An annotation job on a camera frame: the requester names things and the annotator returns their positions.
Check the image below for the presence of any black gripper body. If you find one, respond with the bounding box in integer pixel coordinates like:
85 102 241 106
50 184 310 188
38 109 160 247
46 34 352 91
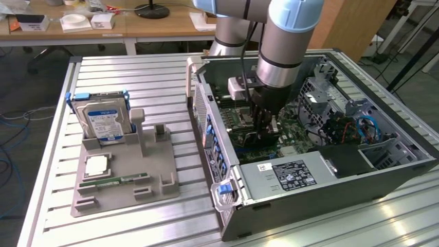
249 85 290 116

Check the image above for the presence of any black graphics card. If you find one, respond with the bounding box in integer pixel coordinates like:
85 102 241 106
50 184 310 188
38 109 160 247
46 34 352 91
237 115 282 152

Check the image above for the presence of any CPU socket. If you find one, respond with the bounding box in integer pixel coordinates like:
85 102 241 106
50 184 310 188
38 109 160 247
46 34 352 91
236 105 254 127

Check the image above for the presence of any green motherboard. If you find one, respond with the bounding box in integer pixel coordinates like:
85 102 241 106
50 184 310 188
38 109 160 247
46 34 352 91
213 86 320 165

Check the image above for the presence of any perforated metal drive cage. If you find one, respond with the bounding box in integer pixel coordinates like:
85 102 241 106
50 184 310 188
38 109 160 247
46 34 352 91
296 60 352 129

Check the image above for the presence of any blue card retainer strip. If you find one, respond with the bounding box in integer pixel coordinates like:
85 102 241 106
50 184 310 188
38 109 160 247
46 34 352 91
204 115 228 178

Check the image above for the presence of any grey power supply unit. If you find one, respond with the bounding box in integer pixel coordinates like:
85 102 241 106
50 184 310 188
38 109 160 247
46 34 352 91
238 151 340 202

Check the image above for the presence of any black plastic shroud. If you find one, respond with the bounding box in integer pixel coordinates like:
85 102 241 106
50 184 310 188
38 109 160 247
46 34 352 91
306 143 377 180

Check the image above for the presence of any blue case latch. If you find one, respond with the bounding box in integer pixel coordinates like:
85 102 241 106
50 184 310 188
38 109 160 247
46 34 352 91
217 183 233 197

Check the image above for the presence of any dark grey open PC case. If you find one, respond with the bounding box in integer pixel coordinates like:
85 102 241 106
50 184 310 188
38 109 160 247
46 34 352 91
184 48 439 242

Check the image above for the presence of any white booklet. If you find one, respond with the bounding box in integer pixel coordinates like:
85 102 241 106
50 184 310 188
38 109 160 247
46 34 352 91
188 12 217 32

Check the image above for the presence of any white floor device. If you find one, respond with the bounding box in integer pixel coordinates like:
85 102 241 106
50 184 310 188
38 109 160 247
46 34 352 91
361 34 385 59

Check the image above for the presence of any wooden cabinet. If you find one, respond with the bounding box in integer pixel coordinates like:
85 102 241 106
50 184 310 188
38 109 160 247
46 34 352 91
306 0 398 62

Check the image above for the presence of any metal disk bay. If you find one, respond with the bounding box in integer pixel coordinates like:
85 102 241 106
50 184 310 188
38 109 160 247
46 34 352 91
357 136 418 172

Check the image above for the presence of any grey plastic parts rack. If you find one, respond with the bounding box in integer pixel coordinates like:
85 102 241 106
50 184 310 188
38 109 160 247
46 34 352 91
69 108 180 219

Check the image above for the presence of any wooden desk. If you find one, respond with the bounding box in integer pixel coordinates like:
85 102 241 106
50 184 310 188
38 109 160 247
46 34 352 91
0 0 313 56

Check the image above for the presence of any black slanted pole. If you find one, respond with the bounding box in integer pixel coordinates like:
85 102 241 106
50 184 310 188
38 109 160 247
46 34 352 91
385 0 439 92

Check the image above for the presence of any silver hard disk blue label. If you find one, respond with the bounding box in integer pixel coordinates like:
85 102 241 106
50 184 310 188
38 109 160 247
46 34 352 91
74 102 125 148

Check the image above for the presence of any black round lamp base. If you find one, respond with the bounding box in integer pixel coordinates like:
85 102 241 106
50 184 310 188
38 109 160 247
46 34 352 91
133 0 170 19

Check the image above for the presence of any silver CPU chip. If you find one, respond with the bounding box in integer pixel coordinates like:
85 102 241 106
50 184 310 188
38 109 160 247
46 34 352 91
84 156 106 178

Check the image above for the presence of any green RAM stick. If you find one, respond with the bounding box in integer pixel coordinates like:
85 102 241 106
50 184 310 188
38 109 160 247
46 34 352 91
77 174 150 188

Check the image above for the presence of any blue plastic disk caddy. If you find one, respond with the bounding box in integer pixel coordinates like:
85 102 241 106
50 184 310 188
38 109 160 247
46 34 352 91
63 90 129 141

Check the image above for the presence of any plain white box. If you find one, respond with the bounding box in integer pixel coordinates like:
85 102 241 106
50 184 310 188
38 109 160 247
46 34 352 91
90 13 116 29

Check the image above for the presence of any white box round recess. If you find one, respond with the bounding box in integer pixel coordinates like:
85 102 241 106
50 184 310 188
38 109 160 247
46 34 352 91
59 14 93 33

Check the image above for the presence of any black chair base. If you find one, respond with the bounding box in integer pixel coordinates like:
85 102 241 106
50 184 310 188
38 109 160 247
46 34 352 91
22 46 74 75

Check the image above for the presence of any white box black top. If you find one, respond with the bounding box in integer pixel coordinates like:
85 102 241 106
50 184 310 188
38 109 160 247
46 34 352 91
14 14 50 32

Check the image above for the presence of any clear plastic bag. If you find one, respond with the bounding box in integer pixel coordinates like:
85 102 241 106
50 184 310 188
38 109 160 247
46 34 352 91
0 0 31 20

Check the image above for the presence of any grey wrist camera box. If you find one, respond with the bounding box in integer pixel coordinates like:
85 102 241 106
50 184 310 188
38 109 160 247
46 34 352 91
226 76 257 101

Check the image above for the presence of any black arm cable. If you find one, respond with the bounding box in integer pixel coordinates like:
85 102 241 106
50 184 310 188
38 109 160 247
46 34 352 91
238 22 260 103

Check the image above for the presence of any red wire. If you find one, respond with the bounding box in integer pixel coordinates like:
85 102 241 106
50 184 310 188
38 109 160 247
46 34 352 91
344 122 356 143

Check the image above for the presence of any blue wire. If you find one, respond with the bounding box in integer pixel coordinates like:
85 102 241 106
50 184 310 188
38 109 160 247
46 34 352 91
356 116 382 141

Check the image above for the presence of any blue floor cable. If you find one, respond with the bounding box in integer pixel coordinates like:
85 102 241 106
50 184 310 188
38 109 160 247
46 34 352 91
0 113 33 219

